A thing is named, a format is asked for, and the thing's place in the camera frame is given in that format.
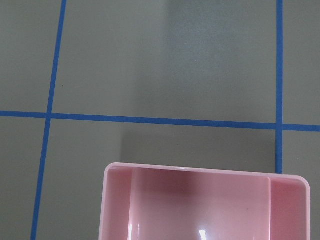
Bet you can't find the pink plastic bin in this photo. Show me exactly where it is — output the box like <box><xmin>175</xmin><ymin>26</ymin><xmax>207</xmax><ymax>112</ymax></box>
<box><xmin>98</xmin><ymin>162</ymin><xmax>311</xmax><ymax>240</ymax></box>

